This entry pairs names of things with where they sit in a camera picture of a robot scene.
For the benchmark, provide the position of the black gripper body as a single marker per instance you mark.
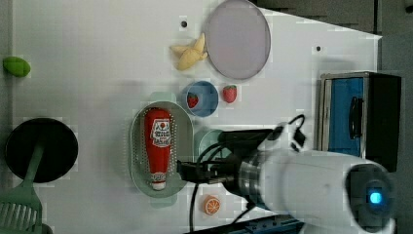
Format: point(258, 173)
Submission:
point(208, 172)

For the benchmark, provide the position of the red ketchup bottle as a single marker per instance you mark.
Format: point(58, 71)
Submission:
point(157, 145)

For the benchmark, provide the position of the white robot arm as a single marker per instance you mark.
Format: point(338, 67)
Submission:
point(332, 193)

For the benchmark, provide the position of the green oval strainer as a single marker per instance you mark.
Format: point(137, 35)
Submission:
point(181, 149)

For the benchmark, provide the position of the teal green cup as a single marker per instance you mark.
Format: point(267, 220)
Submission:
point(204, 139)

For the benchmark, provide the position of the orange slice toy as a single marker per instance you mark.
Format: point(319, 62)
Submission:
point(211, 205)

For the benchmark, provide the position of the strawberry toy on table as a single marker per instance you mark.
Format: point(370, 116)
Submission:
point(229, 93)

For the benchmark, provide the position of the strawberry toy in bowl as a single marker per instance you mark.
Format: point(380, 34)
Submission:
point(192, 100)

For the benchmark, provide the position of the blue small bowl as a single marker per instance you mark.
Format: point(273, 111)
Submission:
point(208, 98)

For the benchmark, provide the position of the peeled banana toy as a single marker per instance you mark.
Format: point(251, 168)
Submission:
point(189, 56)

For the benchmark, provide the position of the grey round plate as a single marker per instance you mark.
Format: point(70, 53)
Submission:
point(238, 39)

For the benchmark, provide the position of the black toaster oven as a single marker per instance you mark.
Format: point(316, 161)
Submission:
point(359, 115)

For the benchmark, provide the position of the green spatula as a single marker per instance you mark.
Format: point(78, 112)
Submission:
point(21, 209)

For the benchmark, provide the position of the green lime toy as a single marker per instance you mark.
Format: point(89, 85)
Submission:
point(16, 66)

